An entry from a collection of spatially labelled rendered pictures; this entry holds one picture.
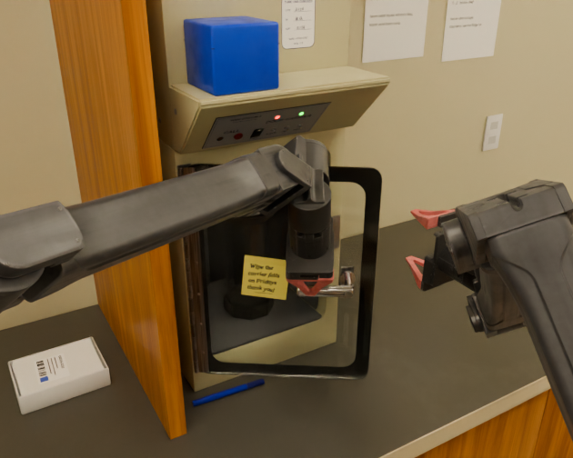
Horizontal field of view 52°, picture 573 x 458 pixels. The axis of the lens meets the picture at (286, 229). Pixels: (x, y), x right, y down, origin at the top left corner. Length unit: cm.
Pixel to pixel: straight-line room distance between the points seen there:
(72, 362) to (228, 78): 65
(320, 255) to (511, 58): 131
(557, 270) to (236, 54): 51
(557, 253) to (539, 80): 168
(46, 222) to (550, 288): 37
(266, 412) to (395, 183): 92
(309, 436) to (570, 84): 161
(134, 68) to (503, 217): 49
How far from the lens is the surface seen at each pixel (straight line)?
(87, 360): 121
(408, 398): 115
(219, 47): 80
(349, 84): 91
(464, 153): 196
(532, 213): 49
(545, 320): 47
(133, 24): 78
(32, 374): 121
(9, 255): 42
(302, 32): 98
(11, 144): 131
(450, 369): 123
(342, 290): 93
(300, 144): 80
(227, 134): 88
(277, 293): 99
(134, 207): 53
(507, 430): 135
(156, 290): 89
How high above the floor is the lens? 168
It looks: 25 degrees down
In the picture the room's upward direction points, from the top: straight up
